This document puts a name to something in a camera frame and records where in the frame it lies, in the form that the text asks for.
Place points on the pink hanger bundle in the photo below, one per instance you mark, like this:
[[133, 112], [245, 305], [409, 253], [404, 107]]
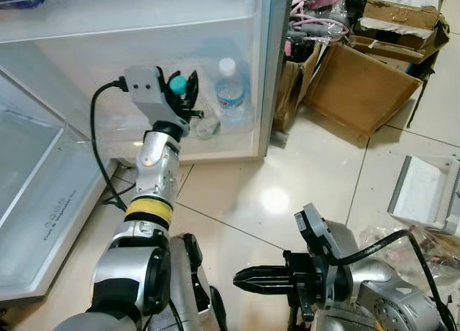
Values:
[[316, 22]]

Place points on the clear plastic trash bag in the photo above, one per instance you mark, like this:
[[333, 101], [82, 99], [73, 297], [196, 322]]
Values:
[[424, 255]]

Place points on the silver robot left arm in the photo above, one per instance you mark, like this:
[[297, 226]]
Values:
[[154, 173]]

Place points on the water bottle teal cap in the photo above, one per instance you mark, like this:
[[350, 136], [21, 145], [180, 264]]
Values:
[[178, 84]]

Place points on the clear fridge vegetable box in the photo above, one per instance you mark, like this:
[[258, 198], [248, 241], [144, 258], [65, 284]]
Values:
[[43, 173]]

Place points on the water bottle white cap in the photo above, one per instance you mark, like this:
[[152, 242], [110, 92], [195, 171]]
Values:
[[231, 94]]

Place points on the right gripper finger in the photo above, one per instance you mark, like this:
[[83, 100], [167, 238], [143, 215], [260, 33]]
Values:
[[264, 288], [262, 273]]

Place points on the white dustpan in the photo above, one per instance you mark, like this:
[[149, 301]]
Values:
[[424, 194]]

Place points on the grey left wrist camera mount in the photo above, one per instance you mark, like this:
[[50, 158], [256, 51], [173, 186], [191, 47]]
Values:
[[147, 90]]

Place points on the silver robot left leg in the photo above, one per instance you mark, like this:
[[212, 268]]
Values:
[[188, 281]]

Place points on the cardboard box with pink items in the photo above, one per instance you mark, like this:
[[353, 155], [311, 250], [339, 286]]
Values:
[[295, 80]]

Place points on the cardboard box white label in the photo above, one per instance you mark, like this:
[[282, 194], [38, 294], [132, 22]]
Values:
[[402, 15]]

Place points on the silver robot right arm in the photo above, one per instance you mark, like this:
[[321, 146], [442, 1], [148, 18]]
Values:
[[388, 295]]

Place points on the open brown cardboard box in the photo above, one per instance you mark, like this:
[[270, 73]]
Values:
[[359, 90]]

